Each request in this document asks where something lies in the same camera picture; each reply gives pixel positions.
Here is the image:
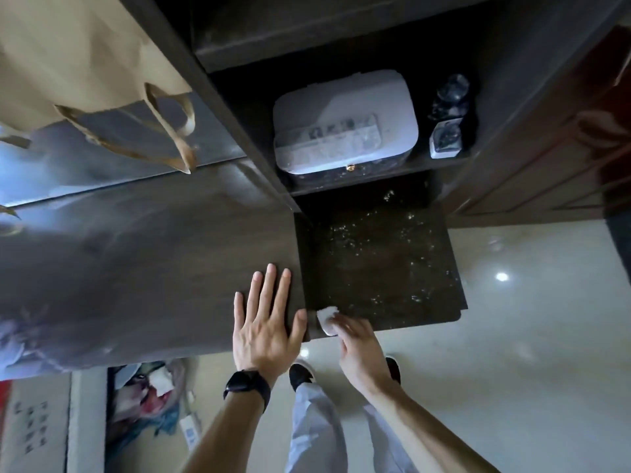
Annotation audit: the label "white wipe cloth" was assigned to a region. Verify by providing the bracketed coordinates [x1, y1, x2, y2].
[315, 305, 341, 337]

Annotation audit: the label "dark wooden cabinet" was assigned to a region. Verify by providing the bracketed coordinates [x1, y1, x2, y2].
[0, 0, 631, 385]

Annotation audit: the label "black wristwatch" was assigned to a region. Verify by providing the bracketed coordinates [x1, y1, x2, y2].
[223, 370, 272, 413]

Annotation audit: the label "brown paper bag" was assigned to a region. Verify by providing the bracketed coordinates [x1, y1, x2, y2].
[0, 0, 198, 176]

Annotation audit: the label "reddish brown wooden door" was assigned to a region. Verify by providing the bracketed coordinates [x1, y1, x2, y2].
[443, 24, 631, 228]

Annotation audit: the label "person's left hand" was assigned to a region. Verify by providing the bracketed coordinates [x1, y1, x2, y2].
[233, 263, 309, 376]

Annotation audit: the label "white lidded appliance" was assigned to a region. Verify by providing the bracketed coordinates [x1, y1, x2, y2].
[272, 69, 420, 177]

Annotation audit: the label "clear plastic bottle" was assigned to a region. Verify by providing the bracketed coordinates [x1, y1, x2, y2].
[427, 73, 472, 122]

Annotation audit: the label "person's left forearm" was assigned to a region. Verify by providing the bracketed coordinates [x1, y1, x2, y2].
[181, 384, 273, 473]

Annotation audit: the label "dark pull-out shelf board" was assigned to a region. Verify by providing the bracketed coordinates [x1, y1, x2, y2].
[294, 171, 468, 343]

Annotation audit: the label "light grey trousers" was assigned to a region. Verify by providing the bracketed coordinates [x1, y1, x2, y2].
[285, 381, 421, 473]

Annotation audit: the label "person's right forearm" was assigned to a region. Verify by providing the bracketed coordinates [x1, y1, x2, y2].
[364, 383, 500, 473]

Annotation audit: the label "person's right hand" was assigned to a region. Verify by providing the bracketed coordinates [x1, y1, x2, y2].
[330, 313, 396, 397]

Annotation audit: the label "small white printed packet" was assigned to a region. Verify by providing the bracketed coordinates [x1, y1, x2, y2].
[178, 413, 203, 452]

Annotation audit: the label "bin of mixed rubbish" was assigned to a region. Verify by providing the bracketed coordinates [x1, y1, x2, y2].
[105, 358, 199, 456]

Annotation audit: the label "white printed cardboard box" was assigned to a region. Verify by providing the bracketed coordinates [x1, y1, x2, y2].
[0, 373, 73, 473]

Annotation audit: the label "clear glass jar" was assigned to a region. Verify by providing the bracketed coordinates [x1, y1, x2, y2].
[427, 117, 467, 160]

